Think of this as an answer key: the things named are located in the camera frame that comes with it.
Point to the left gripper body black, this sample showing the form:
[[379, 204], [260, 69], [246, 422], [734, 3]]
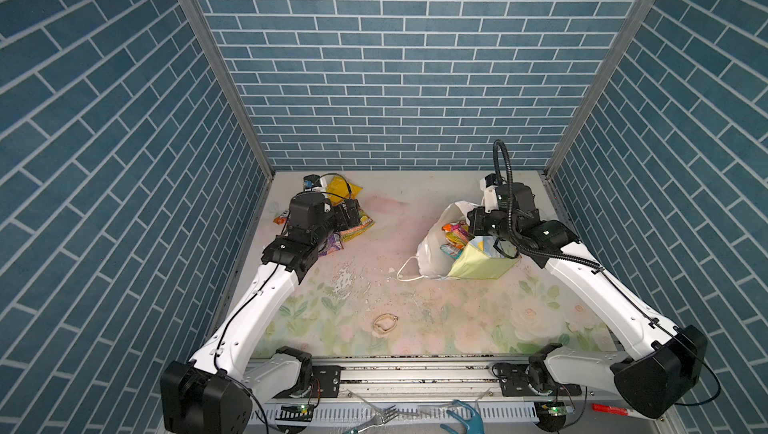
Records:
[[331, 222]]

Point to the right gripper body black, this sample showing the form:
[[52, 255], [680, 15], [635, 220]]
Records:
[[490, 223]]

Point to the purple snack packet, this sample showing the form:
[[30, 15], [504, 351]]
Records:
[[333, 244]]

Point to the yellow snack packet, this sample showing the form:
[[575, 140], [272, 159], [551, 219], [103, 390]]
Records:
[[339, 189]]

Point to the pink colourful candy packet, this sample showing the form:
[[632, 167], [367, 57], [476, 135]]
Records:
[[366, 222]]

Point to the floral paper gift bag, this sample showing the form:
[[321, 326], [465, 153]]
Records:
[[479, 259]]

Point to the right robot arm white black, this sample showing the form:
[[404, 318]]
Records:
[[658, 362]]

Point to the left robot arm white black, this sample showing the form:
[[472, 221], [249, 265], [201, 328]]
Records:
[[209, 393]]

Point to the teal snack packet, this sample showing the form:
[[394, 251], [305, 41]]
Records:
[[452, 251]]

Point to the beige rubber band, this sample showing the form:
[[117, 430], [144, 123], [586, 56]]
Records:
[[384, 324]]

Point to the metal fork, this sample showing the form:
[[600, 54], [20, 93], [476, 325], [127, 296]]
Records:
[[380, 418]]

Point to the teal plastic tool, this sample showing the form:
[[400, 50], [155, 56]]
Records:
[[467, 416]]

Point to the red white marker pen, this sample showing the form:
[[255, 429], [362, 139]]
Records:
[[607, 409]]

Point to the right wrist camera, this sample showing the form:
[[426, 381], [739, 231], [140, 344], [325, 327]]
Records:
[[488, 186]]

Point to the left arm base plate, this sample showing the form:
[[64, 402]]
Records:
[[323, 382]]

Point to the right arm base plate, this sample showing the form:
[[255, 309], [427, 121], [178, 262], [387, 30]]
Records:
[[519, 380]]

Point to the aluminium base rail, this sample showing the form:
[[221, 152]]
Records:
[[414, 377]]

